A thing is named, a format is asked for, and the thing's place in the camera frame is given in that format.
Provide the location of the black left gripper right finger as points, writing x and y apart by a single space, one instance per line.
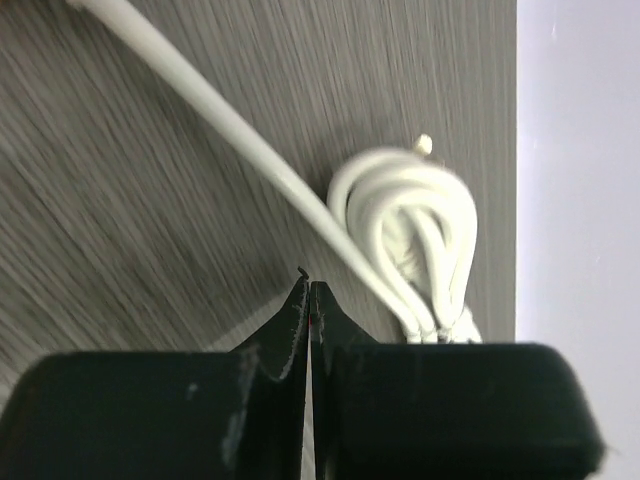
443 411

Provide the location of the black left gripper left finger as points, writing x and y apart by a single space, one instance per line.
166 415

